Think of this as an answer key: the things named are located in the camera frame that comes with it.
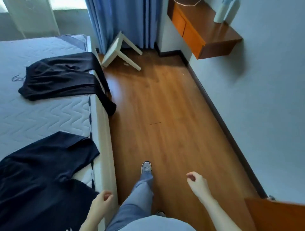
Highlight person's left hand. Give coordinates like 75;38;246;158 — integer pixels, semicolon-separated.
91;190;114;221

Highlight person's right hand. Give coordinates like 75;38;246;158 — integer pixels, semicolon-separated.
186;171;214;203

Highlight navy shorts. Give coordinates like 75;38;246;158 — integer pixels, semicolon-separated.
0;131;100;231

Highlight white quilted mattress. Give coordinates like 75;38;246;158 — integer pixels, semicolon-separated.
0;34;119;231

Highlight dark grey pants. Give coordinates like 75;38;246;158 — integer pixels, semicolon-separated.
18;52;117;117

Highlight person's right forearm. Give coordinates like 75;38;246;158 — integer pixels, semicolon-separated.
202;197;242;231

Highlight person's grey trousers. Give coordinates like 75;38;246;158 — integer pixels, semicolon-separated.
105;171;167;231

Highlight person's white shirt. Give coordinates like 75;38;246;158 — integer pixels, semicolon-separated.
119;215;197;231

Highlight orange wooden door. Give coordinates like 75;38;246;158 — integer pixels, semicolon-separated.
244;197;305;231

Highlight white stool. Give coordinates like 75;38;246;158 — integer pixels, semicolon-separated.
101;30;143;71

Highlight white bottle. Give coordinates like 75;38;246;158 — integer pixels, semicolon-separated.
213;0;233;24

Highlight blue curtain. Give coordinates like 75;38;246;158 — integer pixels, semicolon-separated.
85;0;165;55

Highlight wooden wall shelf with drawers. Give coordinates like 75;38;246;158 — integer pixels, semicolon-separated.
166;0;243;60

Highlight white cable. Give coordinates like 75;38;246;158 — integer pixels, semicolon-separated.
173;0;202;7

